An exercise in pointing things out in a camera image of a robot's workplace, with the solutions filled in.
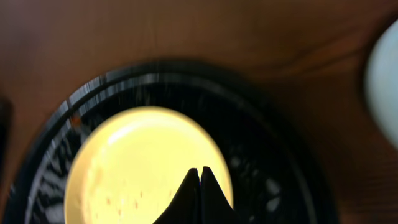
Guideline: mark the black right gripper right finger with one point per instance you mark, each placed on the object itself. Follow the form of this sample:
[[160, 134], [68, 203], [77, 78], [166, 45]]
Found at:
[[215, 208]]

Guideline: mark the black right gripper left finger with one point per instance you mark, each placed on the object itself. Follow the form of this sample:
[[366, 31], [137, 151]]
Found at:
[[183, 208]]

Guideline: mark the round black tray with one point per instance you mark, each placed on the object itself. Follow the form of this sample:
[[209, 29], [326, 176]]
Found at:
[[275, 178]]

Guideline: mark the mint green plate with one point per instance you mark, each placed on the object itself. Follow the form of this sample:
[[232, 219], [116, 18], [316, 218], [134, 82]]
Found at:
[[380, 83]]

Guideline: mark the pale yellow plate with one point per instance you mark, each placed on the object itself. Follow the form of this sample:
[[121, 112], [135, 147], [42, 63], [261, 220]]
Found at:
[[130, 167]]

